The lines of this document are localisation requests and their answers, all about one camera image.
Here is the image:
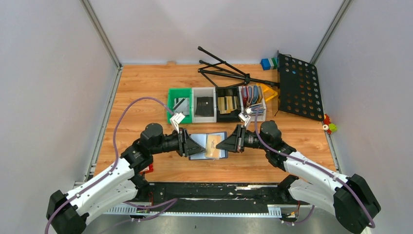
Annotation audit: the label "blue card holder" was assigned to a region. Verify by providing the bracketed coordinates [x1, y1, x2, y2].
[189, 132, 228, 160]

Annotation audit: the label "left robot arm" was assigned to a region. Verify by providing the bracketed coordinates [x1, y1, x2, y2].
[44, 123, 206, 234]

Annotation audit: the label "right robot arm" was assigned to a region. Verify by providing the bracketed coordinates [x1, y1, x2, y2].
[216, 120, 381, 234]

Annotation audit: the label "silver cards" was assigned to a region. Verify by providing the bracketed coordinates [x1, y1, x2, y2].
[173, 97, 190, 115]

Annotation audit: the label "gold cards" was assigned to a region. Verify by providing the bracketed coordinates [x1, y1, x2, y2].
[218, 96, 239, 115]

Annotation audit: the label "white bin with black cards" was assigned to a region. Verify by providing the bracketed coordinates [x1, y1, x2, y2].
[191, 87, 217, 123]

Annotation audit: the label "white bin with card holders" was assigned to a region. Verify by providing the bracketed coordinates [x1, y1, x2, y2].
[239, 85, 267, 122]

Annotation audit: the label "black cards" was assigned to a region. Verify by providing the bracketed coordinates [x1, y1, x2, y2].
[195, 97, 214, 117]

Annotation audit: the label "green bin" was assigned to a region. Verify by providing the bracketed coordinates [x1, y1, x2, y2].
[167, 88, 193, 124]

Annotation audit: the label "red toy block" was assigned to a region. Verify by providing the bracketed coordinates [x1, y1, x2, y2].
[144, 164, 153, 173]

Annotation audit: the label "yellow triangle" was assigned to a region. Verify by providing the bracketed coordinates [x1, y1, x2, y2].
[256, 83, 278, 102]

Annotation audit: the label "black music stand tripod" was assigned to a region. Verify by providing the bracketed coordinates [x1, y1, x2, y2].
[197, 46, 280, 88]

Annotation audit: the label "black perforated stand plate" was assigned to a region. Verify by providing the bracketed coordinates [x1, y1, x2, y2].
[277, 53, 324, 121]

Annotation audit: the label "blue green white blocks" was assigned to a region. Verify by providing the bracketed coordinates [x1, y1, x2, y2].
[260, 58, 279, 71]

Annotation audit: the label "colourful small toy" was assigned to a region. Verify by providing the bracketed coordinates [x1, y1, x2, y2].
[322, 114, 338, 135]

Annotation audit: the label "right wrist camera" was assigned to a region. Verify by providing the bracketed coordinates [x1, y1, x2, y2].
[238, 107, 253, 129]

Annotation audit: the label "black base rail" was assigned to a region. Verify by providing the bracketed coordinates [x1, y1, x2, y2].
[130, 182, 309, 214]

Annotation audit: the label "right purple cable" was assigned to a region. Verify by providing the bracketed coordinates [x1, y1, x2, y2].
[254, 107, 376, 229]

